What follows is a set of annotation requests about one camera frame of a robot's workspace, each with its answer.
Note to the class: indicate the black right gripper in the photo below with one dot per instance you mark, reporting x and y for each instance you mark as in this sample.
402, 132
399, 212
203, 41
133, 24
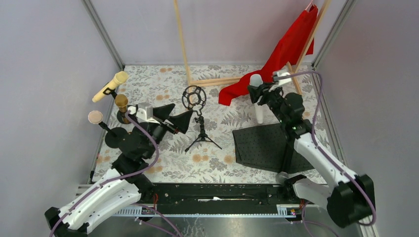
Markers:
262, 90

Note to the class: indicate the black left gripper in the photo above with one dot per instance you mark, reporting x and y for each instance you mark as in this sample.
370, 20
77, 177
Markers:
162, 122

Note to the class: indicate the white microphone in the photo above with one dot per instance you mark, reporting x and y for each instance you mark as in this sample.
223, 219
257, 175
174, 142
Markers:
255, 82

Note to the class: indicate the black tripod shock-mount stand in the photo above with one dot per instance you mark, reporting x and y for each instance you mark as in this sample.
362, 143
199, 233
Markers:
194, 99

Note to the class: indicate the gold microphone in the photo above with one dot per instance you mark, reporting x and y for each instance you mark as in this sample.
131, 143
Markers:
121, 102

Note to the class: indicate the cream yellow microphone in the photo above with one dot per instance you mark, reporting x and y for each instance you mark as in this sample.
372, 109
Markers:
118, 79

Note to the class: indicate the pink microphone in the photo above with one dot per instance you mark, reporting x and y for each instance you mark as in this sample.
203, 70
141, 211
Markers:
95, 117

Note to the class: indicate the black round-base mic stand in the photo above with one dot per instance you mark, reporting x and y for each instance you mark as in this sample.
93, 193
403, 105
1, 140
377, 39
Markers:
113, 136

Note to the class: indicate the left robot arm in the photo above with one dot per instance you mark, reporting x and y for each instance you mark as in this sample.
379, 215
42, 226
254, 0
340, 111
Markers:
125, 182

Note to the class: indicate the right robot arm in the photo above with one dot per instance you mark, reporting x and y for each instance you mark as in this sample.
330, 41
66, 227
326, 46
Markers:
347, 197

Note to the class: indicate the dark perforated foam mat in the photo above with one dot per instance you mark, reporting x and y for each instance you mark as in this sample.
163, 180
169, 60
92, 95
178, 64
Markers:
265, 147

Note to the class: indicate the red cloth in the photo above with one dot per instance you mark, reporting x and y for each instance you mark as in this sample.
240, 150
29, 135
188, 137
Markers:
288, 49

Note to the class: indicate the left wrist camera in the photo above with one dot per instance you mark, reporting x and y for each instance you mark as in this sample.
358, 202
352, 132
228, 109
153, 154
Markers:
143, 111

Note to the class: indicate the wooden rack frame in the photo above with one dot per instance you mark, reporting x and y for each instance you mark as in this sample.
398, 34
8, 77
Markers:
308, 49

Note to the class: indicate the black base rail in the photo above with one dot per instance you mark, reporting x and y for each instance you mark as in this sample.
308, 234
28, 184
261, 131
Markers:
191, 196

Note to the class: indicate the grey slotted cable duct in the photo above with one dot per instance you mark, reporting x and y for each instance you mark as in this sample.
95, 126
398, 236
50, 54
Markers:
275, 211

